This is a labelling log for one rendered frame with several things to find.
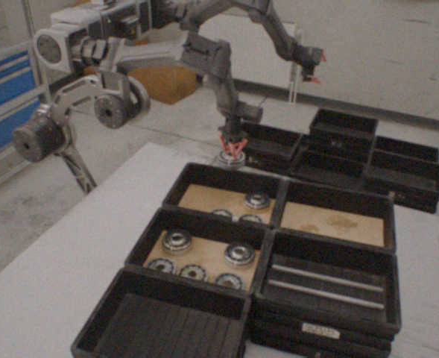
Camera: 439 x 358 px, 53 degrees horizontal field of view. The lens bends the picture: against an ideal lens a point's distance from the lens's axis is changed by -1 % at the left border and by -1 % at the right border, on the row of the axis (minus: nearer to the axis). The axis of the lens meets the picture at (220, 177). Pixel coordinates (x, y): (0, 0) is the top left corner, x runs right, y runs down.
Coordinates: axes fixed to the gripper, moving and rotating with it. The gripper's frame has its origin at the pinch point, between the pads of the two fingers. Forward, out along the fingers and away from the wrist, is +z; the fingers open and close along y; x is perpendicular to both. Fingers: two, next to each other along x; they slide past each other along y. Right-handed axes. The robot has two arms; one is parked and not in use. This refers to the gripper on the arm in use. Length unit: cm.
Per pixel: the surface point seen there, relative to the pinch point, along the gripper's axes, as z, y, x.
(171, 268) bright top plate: 20.7, -20.7, 37.3
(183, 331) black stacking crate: 24, -41, 45
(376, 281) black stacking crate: 23, -60, -16
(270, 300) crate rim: 14, -53, 24
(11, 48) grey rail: 10, 199, 32
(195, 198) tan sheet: 22.2, 8.7, 9.7
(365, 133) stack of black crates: 51, 45, -147
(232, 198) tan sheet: 22.0, 0.6, -2.6
